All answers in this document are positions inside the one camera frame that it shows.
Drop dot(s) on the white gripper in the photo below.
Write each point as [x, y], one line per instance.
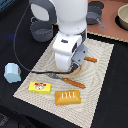
[69, 50]

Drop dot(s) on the orange bread loaf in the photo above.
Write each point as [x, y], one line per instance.
[67, 97]

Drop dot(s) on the yellow butter box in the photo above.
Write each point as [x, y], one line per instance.
[39, 87]

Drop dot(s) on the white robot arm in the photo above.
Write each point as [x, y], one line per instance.
[70, 16]

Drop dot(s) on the round wooden plate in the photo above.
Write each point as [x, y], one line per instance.
[75, 72]

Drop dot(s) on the grey cooking pot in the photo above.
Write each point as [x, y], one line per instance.
[41, 31]

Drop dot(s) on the brown stove top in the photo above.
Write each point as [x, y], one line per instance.
[109, 13]

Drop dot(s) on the woven beige placemat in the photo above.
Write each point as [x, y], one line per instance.
[91, 75]

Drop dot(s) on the light blue cup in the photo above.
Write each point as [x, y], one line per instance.
[12, 73]

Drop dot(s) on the beige bowl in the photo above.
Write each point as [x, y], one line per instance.
[123, 16]

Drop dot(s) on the knife with orange handle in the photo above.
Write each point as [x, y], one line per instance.
[90, 59]

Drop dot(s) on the fork with orange handle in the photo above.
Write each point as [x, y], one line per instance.
[77, 84]

